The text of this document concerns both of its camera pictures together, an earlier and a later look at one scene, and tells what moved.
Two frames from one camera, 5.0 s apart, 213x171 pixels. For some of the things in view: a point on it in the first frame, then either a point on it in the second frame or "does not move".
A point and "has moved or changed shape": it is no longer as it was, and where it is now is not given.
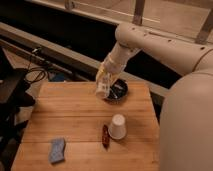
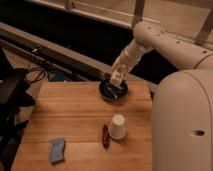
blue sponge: [57, 150] does not move
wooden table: [75, 113] does not move
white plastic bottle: [103, 85] has moved or changed shape
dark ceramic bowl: [118, 91] does not move
